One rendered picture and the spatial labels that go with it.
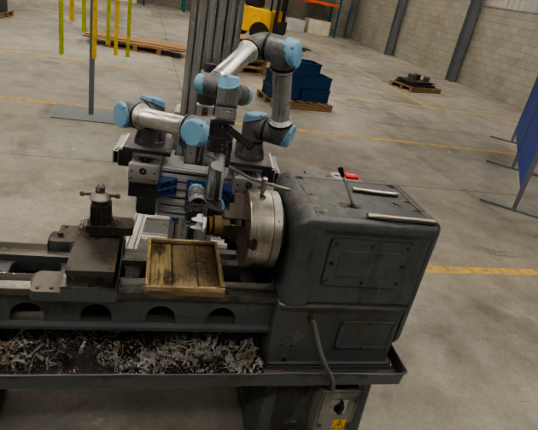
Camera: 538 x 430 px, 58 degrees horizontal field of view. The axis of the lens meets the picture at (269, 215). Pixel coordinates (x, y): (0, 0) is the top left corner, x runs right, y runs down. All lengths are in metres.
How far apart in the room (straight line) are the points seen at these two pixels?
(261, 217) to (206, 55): 0.99
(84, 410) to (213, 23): 1.94
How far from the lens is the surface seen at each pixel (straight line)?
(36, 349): 2.10
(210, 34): 2.46
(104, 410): 2.63
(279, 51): 2.10
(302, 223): 1.74
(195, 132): 1.98
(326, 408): 2.31
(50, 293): 1.83
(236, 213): 1.92
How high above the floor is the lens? 1.98
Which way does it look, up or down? 26 degrees down
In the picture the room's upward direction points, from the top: 11 degrees clockwise
